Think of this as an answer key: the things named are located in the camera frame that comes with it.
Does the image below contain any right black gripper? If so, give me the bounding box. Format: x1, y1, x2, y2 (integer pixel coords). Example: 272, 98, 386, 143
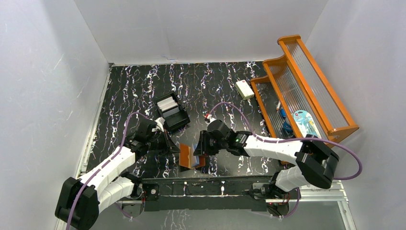
193, 130, 228, 155

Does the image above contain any orange leather card holder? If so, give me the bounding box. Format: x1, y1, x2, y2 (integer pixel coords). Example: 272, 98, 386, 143
179, 144, 206, 169

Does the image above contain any black card tray box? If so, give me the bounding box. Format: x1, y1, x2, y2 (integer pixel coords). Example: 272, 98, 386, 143
154, 91, 190, 132

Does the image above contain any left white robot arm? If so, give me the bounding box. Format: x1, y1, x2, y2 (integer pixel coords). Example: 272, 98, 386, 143
55, 117, 177, 230

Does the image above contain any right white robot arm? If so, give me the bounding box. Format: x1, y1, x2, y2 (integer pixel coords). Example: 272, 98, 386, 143
193, 120, 339, 198

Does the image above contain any stack of white cards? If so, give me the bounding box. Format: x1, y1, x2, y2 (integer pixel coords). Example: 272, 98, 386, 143
157, 96, 178, 112

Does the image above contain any white rectangular box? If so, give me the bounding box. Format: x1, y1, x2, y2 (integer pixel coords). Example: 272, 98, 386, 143
235, 80, 255, 100

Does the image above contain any blue item on shelf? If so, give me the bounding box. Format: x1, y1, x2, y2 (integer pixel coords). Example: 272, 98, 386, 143
280, 108, 293, 136

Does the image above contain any orange wooden shelf rack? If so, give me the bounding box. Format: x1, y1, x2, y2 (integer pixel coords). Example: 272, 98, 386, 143
250, 35, 359, 143

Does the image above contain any blue blister pack item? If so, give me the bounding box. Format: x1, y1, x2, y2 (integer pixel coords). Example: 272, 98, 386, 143
293, 110, 321, 138

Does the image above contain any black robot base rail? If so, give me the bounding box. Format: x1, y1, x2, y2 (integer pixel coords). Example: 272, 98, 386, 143
141, 175, 287, 211

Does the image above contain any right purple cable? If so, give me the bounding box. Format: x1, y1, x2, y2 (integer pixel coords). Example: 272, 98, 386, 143
206, 101, 363, 181

